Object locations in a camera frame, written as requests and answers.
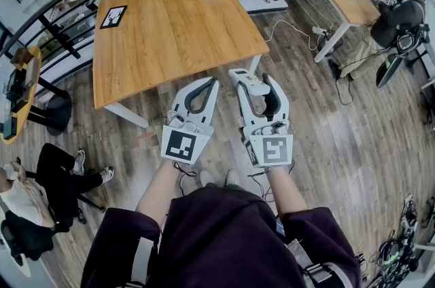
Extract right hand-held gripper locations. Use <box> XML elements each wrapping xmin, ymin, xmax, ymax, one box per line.
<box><xmin>236</xmin><ymin>73</ymin><xmax>294</xmax><ymax>168</ymax></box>

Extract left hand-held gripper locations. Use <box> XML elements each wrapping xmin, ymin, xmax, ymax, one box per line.
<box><xmin>160</xmin><ymin>76</ymin><xmax>220</xmax><ymax>166</ymax></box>

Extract white remote control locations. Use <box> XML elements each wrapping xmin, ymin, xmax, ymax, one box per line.
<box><xmin>228</xmin><ymin>68</ymin><xmax>271</xmax><ymax>97</ymax></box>

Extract person's left forearm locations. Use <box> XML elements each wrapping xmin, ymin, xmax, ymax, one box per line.
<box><xmin>135</xmin><ymin>159</ymin><xmax>181</xmax><ymax>223</ymax></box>

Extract person's right forearm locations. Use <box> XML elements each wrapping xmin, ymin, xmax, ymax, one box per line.
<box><xmin>266</xmin><ymin>165</ymin><xmax>309</xmax><ymax>217</ymax></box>

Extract wooden table with white legs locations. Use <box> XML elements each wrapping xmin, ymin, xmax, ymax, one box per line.
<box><xmin>92</xmin><ymin>0</ymin><xmax>271</xmax><ymax>130</ymax></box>

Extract person's white shoe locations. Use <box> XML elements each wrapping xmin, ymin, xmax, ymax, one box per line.
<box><xmin>225</xmin><ymin>168</ymin><xmax>241</xmax><ymax>186</ymax></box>
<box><xmin>199</xmin><ymin>168</ymin><xmax>215</xmax><ymax>187</ymax></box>

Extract black framed deer picture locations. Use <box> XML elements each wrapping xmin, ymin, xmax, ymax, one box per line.
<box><xmin>99</xmin><ymin>5</ymin><xmax>128</xmax><ymax>31</ymax></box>

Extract black and green board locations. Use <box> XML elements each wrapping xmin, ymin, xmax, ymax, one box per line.
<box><xmin>375</xmin><ymin>53</ymin><xmax>406</xmax><ymax>90</ymax></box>

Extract person's dark purple garment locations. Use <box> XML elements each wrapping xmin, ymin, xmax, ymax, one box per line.
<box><xmin>80</xmin><ymin>185</ymin><xmax>363</xmax><ymax>288</ymax></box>

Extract round yellow table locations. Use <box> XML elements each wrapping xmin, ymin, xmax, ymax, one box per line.
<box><xmin>0</xmin><ymin>46</ymin><xmax>44</xmax><ymax>145</ymax></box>

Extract black office chair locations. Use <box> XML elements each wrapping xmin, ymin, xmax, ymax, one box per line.
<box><xmin>0</xmin><ymin>193</ymin><xmax>106</xmax><ymax>262</ymax></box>

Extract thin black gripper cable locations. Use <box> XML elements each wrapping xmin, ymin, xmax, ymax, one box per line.
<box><xmin>173</xmin><ymin>162</ymin><xmax>198</xmax><ymax>196</ymax></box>
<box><xmin>247</xmin><ymin>160</ymin><xmax>295</xmax><ymax>203</ymax></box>

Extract black floor cable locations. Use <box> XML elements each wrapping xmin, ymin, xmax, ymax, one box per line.
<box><xmin>334</xmin><ymin>51</ymin><xmax>399</xmax><ymax>107</ymax></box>

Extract white floor cable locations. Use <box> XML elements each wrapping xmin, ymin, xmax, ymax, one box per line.
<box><xmin>262</xmin><ymin>0</ymin><xmax>337</xmax><ymax>52</ymax></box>

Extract black wire waste bin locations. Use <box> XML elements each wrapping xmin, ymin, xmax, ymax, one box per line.
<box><xmin>317</xmin><ymin>29</ymin><xmax>343</xmax><ymax>57</ymax></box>

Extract black round pedestal base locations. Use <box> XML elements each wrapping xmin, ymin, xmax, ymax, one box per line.
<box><xmin>26</xmin><ymin>75</ymin><xmax>73</xmax><ymax>137</ymax></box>

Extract grey harness strap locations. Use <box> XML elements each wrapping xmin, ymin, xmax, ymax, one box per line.
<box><xmin>130</xmin><ymin>234</ymin><xmax>160</xmax><ymax>285</ymax></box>
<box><xmin>287</xmin><ymin>238</ymin><xmax>341</xmax><ymax>288</ymax></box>

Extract pile of black cables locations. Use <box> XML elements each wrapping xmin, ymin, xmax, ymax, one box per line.
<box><xmin>368</xmin><ymin>194</ymin><xmax>435</xmax><ymax>288</ymax></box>

